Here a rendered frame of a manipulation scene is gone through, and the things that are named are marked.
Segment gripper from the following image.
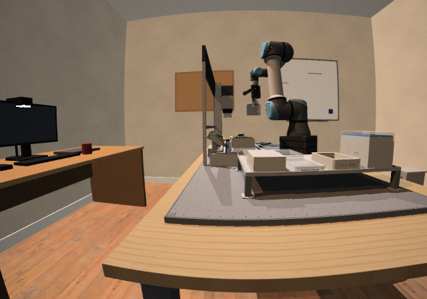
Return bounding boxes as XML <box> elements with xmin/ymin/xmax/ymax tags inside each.
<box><xmin>251</xmin><ymin>85</ymin><xmax>261</xmax><ymax>108</ymax></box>

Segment yellow tip rack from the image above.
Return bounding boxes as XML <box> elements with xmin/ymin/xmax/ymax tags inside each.
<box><xmin>231</xmin><ymin>136</ymin><xmax>255</xmax><ymax>148</ymax></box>

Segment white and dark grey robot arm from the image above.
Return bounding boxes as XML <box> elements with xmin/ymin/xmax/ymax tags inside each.
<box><xmin>250</xmin><ymin>41</ymin><xmax>311</xmax><ymax>136</ymax></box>

